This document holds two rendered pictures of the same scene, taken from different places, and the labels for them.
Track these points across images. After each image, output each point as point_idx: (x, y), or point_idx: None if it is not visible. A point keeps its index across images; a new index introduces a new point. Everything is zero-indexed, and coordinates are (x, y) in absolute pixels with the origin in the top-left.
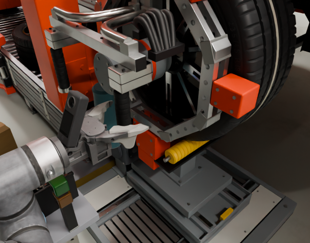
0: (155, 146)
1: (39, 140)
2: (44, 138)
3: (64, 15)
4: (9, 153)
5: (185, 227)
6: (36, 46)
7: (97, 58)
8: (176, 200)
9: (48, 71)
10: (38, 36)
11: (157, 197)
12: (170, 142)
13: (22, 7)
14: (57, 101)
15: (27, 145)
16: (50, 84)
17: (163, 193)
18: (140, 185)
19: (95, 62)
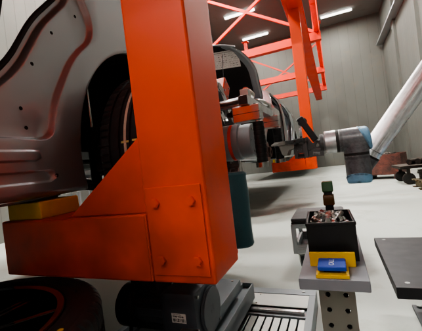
0: None
1: (327, 131)
2: (325, 131)
3: (254, 93)
4: (344, 129)
5: (248, 289)
6: (210, 156)
7: (252, 127)
8: (234, 286)
9: (225, 189)
10: (216, 134)
11: (230, 316)
12: None
13: (195, 90)
14: (232, 246)
15: (334, 130)
16: (226, 218)
17: (230, 298)
18: (227, 325)
19: (251, 133)
